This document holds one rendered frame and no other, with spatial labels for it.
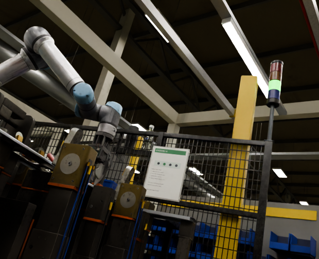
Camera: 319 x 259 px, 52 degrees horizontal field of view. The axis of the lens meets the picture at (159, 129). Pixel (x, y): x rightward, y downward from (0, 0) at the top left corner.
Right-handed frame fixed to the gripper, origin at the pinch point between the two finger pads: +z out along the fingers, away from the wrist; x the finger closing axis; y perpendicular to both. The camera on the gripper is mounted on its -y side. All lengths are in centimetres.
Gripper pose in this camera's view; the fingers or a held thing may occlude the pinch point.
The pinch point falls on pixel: (93, 182)
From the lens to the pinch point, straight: 138.0
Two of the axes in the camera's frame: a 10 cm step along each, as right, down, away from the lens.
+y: -2.9, -4.4, -8.5
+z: -2.2, 9.0, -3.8
